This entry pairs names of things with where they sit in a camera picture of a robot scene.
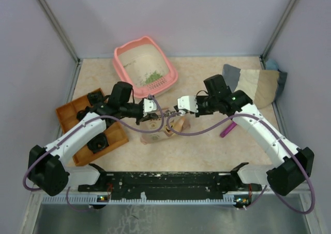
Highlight beige cat litter bag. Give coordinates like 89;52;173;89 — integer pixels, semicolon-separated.
140;115;190;144

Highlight purple plastic scoop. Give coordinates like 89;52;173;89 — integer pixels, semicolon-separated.
220;122;237;138

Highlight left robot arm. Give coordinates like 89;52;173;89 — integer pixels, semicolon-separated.
23;82;162;196

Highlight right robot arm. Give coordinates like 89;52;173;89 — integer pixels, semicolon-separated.
189;75;314;196

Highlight green litter pellets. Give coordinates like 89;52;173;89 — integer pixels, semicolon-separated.
140;70;163;86

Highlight pink litter box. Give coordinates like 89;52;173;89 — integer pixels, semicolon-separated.
112;36;178;99

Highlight black part in tray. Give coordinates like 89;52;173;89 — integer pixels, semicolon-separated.
87;91;103;106

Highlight black part front tray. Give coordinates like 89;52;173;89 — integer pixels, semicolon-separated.
87;133;109;154

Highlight grey beige folded cloth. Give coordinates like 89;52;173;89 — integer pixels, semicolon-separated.
222;64;287;109

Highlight blue cloth in corner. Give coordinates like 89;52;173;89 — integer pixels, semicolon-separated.
265;58;280;71

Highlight orange compartment tray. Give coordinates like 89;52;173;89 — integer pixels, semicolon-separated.
55;89;129;166

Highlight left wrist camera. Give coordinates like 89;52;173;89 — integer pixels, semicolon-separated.
143;95;158;113

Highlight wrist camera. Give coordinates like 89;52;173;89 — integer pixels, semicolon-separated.
143;95;158;113
177;95;198;114

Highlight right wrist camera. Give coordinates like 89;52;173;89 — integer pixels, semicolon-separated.
177;95;198;114

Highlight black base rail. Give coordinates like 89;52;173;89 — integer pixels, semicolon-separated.
78;171;262;200

